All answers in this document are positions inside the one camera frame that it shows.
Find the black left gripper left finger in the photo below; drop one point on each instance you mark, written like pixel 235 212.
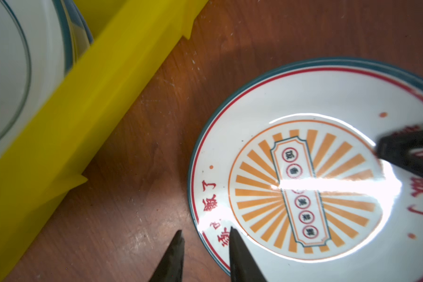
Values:
pixel 170 268

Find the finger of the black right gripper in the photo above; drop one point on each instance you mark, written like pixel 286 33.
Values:
pixel 403 148

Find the yellow plastic bin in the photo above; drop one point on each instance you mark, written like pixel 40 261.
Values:
pixel 48 157

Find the white plate teal quatrefoil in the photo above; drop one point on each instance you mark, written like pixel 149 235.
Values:
pixel 40 41

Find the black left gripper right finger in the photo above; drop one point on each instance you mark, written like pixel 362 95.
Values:
pixel 243 267

